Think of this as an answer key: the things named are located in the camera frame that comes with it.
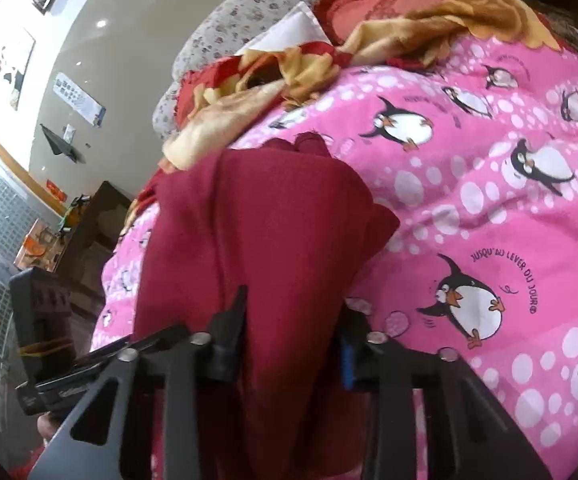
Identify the pink penguin printed blanket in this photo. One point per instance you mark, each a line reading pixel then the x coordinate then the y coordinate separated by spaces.
pixel 469 210

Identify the black wall shelf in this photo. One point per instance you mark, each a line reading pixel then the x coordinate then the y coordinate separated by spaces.
pixel 61 146

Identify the floral bedding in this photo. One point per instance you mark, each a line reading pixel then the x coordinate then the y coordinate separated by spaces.
pixel 229 15

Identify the red wall label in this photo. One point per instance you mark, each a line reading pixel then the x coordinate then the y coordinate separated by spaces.
pixel 56 190

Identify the white wall switch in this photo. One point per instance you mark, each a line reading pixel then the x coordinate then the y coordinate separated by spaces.
pixel 69 132

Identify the recessed ceiling light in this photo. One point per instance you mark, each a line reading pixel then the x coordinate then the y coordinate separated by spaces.
pixel 101 22

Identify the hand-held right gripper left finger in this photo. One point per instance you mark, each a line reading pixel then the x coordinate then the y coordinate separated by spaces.
pixel 226 347

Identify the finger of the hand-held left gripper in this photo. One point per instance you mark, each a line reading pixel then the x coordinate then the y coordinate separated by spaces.
pixel 119 344

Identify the green and yellow object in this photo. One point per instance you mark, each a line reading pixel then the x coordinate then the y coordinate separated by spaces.
pixel 73 212

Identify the white wall poster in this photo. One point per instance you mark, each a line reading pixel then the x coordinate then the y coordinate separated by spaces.
pixel 79 97

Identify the orange and red blanket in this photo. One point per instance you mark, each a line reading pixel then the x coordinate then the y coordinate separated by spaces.
pixel 469 15

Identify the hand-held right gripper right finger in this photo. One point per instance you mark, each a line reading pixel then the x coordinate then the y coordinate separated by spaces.
pixel 347 362

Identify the orange box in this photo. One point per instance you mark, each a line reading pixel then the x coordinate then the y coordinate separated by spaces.
pixel 39 247

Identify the dark red garment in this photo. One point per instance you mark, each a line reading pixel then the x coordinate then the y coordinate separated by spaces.
pixel 279 235

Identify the framed wall picture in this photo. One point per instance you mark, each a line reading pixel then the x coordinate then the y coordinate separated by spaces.
pixel 16 67

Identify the dark wooden cabinet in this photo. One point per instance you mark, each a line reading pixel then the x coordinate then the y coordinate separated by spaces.
pixel 94 250

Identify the white pillow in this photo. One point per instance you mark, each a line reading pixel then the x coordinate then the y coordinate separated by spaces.
pixel 294 30

